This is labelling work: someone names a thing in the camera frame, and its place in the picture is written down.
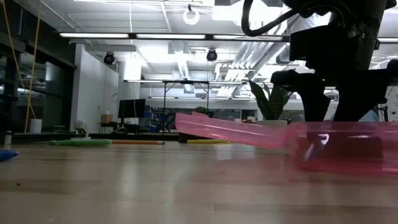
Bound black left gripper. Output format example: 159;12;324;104
270;9;398;138

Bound iridescent purple pen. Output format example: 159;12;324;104
304;133;330;162

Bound transparent pink pencil box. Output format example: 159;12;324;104
175;112;398;175

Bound yellow highlighter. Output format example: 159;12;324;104
186;139;231;145

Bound orange pencil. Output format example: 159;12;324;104
111;139;165;146

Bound green handled scissors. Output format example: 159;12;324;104
49;139;113;147

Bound blue pen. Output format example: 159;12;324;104
0;150;20;162

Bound black tripod stand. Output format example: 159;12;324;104
377;104;389;122

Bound black stapler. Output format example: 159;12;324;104
178;132;201;144

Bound black computer monitor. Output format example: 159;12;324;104
118;98;146;119

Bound black office desk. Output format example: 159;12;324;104
98;122;141;134

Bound long ceiling light bar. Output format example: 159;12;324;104
58;32;292;40

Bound small white tape dispenser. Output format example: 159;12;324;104
70;119;93;141

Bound white bucket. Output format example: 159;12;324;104
29;118;43;134

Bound white glue bottle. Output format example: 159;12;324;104
3;130;13;149

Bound silver ceiling duct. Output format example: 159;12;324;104
214;40;292;97

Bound black left wrist camera cable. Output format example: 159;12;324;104
241;0;292;37

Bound tall black table frame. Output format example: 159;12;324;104
161;80;212;131

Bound white ceiling ring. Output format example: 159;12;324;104
182;7;201;26

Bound black aluminium table frame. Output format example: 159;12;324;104
0;132;181;144

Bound yellow power cable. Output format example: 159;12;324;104
1;0;37;121
24;0;42;134

